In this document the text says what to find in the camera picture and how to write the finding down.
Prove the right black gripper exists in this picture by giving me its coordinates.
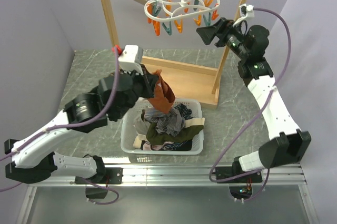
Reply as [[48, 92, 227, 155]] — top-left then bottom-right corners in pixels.
[[196, 18, 250, 60]]

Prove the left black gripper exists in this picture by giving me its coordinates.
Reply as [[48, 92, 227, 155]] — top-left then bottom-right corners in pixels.
[[115, 63, 160, 120]]

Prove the orange white underwear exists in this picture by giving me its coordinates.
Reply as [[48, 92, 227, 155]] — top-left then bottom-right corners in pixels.
[[146, 69, 175, 114]]

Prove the white round clip hanger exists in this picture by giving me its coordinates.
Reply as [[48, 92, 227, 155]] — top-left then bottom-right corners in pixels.
[[144, 0, 221, 36]]

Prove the beige underwear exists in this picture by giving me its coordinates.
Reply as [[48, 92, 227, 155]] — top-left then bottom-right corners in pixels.
[[134, 115, 151, 136]]

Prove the grey striped underwear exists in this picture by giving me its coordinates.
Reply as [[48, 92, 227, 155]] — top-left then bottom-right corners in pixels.
[[144, 107, 185, 137]]

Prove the olive green underwear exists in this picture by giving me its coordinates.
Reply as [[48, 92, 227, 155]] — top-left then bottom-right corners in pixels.
[[146, 118, 205, 145]]

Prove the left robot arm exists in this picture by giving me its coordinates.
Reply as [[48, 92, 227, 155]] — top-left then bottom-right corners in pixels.
[[5, 71, 158, 184]]

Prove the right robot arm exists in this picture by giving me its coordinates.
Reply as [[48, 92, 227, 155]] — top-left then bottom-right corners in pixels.
[[196, 18, 311, 182]]

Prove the pink underwear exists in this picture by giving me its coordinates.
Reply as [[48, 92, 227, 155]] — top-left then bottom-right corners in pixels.
[[133, 135, 173, 151]]

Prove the white plastic laundry basket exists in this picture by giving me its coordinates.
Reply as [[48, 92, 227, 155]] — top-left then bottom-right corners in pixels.
[[121, 98, 205, 162]]

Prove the wooden clothes rack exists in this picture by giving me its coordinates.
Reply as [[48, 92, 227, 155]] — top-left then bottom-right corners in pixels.
[[102, 0, 247, 109]]

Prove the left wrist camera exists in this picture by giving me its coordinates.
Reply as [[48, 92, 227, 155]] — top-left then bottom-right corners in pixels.
[[112, 45, 144, 75]]

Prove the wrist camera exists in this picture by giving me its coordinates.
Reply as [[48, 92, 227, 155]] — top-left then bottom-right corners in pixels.
[[233, 4, 255, 27], [112, 45, 144, 75]]

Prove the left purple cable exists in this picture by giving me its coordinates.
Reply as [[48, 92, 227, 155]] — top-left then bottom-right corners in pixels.
[[0, 46, 121, 205]]

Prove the purple cable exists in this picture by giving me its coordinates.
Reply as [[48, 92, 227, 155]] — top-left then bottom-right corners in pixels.
[[0, 46, 121, 205], [209, 8, 292, 202]]

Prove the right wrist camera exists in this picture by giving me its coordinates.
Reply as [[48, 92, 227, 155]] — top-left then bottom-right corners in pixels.
[[233, 4, 255, 27]]

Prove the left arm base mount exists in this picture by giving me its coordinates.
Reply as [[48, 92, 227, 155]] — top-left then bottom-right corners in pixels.
[[74, 167, 123, 202]]

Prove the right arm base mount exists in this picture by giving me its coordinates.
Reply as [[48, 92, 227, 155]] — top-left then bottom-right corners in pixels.
[[211, 166, 263, 202]]

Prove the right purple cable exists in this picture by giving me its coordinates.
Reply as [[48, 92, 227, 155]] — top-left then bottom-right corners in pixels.
[[209, 8, 292, 202]]

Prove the aluminium rail frame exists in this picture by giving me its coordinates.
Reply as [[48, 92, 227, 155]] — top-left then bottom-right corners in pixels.
[[15, 50, 319, 224]]

